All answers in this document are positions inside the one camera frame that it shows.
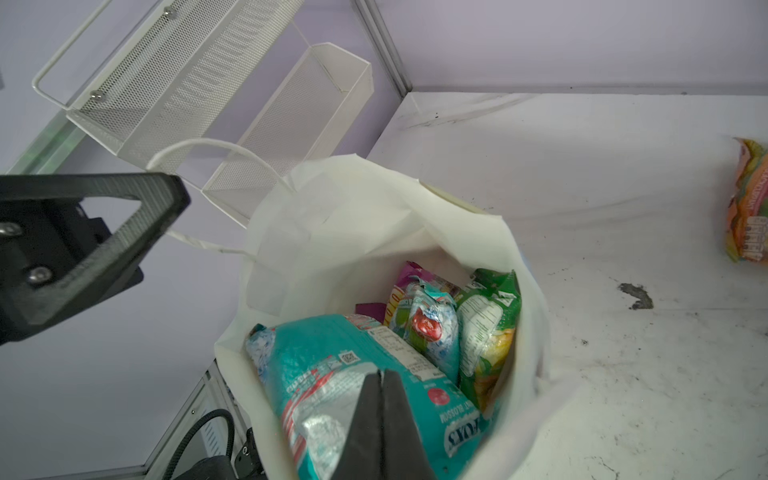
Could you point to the orange Fox's candy bag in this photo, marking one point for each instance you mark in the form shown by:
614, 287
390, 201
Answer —
746, 233

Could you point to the magenta snack bag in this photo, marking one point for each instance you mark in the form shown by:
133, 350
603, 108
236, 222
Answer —
410, 272

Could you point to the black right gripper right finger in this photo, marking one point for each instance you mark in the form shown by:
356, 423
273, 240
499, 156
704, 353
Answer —
402, 453

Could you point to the white mesh two-tier shelf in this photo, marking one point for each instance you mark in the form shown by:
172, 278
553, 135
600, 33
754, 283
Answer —
153, 102

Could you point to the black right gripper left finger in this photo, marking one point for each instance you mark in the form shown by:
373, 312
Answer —
361, 457

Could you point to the floral paper gift bag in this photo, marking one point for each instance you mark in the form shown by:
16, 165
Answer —
334, 233

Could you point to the teal Fox's candy bag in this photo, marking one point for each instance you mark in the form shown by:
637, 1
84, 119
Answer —
355, 401
425, 316

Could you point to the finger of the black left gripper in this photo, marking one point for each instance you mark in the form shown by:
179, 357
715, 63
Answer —
57, 262

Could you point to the green candy bag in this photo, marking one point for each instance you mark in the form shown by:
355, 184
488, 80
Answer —
488, 309

